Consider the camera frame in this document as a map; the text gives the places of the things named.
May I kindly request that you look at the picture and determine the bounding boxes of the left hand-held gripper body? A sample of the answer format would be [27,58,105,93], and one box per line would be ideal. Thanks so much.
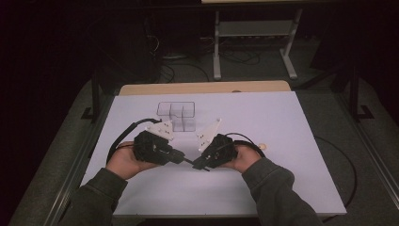
[134,121,175,167]

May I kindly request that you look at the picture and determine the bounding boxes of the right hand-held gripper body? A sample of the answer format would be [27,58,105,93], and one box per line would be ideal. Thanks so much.
[196,118,238,170]

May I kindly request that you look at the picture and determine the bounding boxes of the clear acrylic organizer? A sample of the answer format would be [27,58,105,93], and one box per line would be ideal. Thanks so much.
[156,101,197,133]

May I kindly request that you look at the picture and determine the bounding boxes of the person's right hand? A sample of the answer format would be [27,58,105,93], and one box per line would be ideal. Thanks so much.
[224,144,263,174]

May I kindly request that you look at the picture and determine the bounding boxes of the person's left hand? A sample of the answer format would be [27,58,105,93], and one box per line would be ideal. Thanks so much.
[106,140,155,181]

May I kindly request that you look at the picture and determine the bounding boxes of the black metal stand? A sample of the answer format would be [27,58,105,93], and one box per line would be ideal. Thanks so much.
[80,72,102,123]
[348,65,375,122]

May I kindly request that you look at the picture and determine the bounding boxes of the left hand-held gripper cable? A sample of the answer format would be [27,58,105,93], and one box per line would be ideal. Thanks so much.
[106,117,163,164]

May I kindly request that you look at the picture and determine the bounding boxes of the hand-held gripper cable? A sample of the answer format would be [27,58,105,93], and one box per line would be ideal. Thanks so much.
[106,117,163,164]
[224,132,267,159]

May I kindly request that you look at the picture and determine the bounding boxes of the right hand-held gripper cable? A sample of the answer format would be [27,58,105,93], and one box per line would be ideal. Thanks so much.
[224,132,267,159]

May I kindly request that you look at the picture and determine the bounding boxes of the metal frame rail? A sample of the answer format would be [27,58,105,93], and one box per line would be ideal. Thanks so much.
[337,93,399,202]
[43,93,112,226]

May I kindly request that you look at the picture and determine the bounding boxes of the tangle of black floor cables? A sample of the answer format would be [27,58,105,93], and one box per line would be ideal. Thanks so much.
[200,37,262,67]

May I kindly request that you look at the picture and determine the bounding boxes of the white metal desk frame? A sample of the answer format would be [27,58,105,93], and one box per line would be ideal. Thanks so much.
[213,8,304,81]

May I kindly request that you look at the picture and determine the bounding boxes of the long black cable loop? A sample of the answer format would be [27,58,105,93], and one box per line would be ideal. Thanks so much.
[314,136,358,218]

